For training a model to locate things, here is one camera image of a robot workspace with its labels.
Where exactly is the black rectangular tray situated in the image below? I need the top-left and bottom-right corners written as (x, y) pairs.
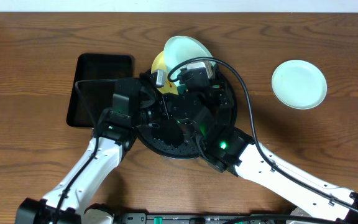
top-left (66, 53), bottom-right (134, 128)

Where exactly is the black round tray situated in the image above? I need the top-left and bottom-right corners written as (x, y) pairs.
top-left (137, 70), bottom-right (237, 159)

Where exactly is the yellow plate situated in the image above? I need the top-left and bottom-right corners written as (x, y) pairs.
top-left (151, 52), bottom-right (178, 95)

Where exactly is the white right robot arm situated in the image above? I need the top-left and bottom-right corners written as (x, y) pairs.
top-left (163, 92), bottom-right (358, 223)

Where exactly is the mint plate front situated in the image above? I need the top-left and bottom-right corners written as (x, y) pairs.
top-left (271, 60), bottom-right (328, 110)

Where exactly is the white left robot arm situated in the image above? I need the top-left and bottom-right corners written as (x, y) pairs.
top-left (15, 73), bottom-right (167, 223)

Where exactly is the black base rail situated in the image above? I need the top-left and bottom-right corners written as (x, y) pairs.
top-left (119, 211), bottom-right (323, 224)

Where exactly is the mint plate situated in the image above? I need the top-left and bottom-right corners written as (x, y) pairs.
top-left (271, 60), bottom-right (328, 110)
top-left (163, 36), bottom-right (212, 72)

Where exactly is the green and yellow sponge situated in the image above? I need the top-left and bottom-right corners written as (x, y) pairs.
top-left (177, 84), bottom-right (188, 95)

